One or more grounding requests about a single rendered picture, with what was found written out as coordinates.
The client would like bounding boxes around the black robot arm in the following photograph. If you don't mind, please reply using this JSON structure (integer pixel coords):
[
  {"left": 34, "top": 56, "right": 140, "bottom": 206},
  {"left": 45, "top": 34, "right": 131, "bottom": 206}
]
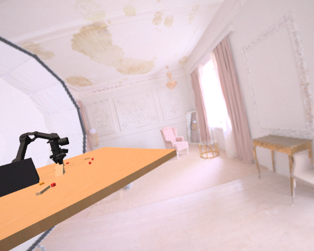
[{"left": 12, "top": 131, "right": 69, "bottom": 163}]

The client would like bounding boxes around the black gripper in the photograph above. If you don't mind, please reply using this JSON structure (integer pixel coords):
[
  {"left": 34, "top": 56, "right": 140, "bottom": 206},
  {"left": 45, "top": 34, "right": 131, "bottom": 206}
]
[{"left": 50, "top": 147, "right": 66, "bottom": 165}]

